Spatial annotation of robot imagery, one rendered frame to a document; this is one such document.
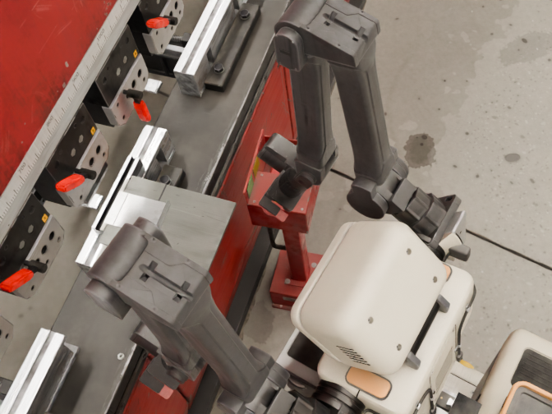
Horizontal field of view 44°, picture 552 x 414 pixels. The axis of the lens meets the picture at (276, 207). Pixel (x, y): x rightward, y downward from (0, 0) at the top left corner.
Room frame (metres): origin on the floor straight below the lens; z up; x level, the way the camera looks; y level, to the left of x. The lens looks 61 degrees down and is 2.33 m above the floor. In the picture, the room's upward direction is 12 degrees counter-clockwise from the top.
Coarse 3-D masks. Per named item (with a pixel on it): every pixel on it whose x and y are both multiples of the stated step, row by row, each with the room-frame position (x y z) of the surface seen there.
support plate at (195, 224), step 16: (128, 192) 0.85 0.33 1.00; (144, 192) 0.85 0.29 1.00; (160, 192) 0.84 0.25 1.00; (176, 192) 0.83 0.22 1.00; (192, 192) 0.82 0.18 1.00; (176, 208) 0.79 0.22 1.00; (192, 208) 0.78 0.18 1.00; (208, 208) 0.77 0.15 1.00; (224, 208) 0.76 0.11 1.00; (176, 224) 0.75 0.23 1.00; (192, 224) 0.74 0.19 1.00; (208, 224) 0.73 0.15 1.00; (224, 224) 0.72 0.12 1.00; (176, 240) 0.71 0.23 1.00; (192, 240) 0.70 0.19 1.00; (208, 240) 0.69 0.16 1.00; (192, 256) 0.66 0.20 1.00; (208, 256) 0.65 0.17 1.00
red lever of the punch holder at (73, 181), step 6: (78, 168) 0.76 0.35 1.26; (84, 168) 0.76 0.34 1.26; (72, 174) 0.73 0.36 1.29; (78, 174) 0.74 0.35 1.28; (84, 174) 0.74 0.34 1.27; (90, 174) 0.74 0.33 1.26; (96, 174) 0.75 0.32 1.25; (66, 180) 0.71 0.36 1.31; (72, 180) 0.71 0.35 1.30; (78, 180) 0.72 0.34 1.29; (84, 180) 0.73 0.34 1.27; (60, 186) 0.69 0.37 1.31; (66, 186) 0.69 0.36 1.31; (72, 186) 0.70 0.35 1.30
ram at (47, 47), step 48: (0, 0) 0.82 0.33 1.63; (48, 0) 0.89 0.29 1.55; (96, 0) 0.98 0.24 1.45; (0, 48) 0.78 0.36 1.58; (48, 48) 0.85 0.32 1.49; (0, 96) 0.73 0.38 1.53; (48, 96) 0.80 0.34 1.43; (0, 144) 0.69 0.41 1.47; (48, 144) 0.75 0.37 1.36; (0, 192) 0.64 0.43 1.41; (0, 240) 0.59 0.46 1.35
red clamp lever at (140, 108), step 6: (126, 90) 0.94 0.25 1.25; (132, 90) 0.93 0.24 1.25; (138, 90) 0.93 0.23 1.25; (132, 96) 0.92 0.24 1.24; (138, 96) 0.92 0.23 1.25; (138, 102) 0.92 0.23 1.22; (144, 102) 0.93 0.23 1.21; (138, 108) 0.92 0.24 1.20; (144, 108) 0.92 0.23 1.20; (138, 114) 0.93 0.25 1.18; (144, 114) 0.92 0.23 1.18; (144, 120) 0.92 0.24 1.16
